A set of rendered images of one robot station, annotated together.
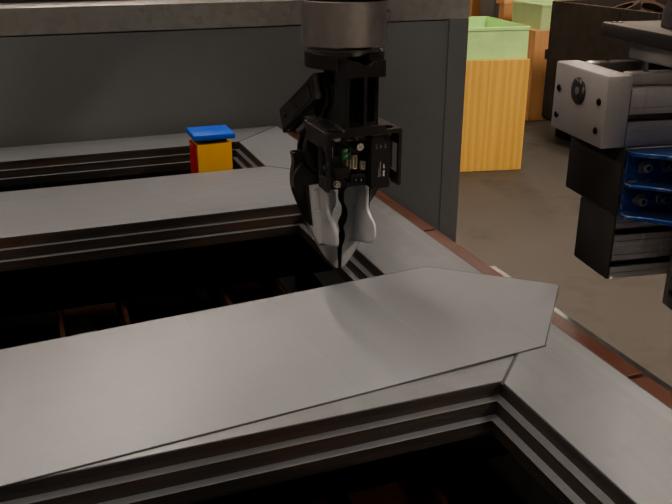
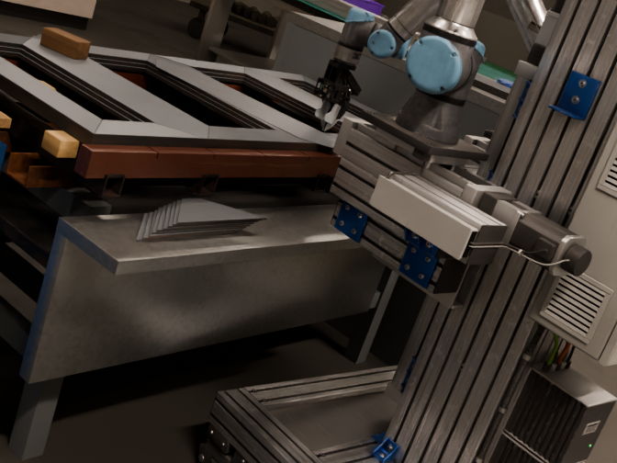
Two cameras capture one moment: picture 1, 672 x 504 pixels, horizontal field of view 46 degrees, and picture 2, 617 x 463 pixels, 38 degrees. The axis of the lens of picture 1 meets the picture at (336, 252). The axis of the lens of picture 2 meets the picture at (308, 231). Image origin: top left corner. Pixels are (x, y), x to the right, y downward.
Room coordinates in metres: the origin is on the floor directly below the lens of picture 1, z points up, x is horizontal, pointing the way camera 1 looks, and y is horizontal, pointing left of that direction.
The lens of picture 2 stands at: (-0.75, -2.20, 1.38)
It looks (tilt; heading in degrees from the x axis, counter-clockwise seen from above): 18 degrees down; 55
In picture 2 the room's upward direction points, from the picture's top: 20 degrees clockwise
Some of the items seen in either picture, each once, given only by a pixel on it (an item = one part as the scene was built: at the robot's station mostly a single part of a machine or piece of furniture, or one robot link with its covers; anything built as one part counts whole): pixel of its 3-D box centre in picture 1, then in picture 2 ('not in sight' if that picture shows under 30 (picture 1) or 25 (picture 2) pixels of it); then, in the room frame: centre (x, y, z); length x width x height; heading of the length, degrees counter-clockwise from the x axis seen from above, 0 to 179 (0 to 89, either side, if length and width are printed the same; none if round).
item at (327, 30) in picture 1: (347, 26); (348, 55); (0.72, -0.01, 1.08); 0.08 x 0.08 x 0.05
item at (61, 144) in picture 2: not in sight; (60, 143); (-0.15, -0.39, 0.79); 0.06 x 0.05 x 0.04; 111
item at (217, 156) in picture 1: (214, 202); not in sight; (1.14, 0.18, 0.78); 0.05 x 0.05 x 0.19; 21
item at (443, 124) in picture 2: not in sight; (433, 111); (0.59, -0.61, 1.09); 0.15 x 0.15 x 0.10
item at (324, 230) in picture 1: (329, 230); (321, 114); (0.71, 0.01, 0.89); 0.06 x 0.03 x 0.09; 21
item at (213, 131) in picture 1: (210, 137); not in sight; (1.14, 0.18, 0.88); 0.06 x 0.06 x 0.02; 21
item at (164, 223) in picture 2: not in sight; (188, 217); (0.14, -0.47, 0.70); 0.39 x 0.12 x 0.04; 21
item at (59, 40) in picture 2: not in sight; (65, 43); (0.01, 0.26, 0.87); 0.12 x 0.06 x 0.05; 129
